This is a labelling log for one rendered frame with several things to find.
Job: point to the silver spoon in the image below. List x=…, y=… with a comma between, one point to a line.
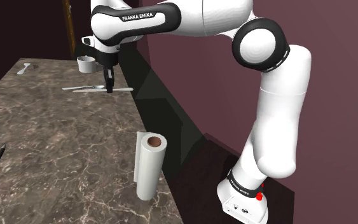
x=82, y=87

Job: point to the small white spoon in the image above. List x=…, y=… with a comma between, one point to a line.
x=23, y=70

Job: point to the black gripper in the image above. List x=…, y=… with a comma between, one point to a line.
x=108, y=59

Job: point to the silver knife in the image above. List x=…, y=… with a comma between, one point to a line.
x=121, y=89

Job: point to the white paper towel roll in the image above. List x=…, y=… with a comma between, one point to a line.
x=149, y=170

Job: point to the white cup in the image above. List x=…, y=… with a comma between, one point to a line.
x=86, y=65

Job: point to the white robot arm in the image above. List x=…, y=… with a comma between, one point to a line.
x=278, y=102

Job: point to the brown wooden door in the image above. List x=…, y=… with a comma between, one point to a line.
x=69, y=29

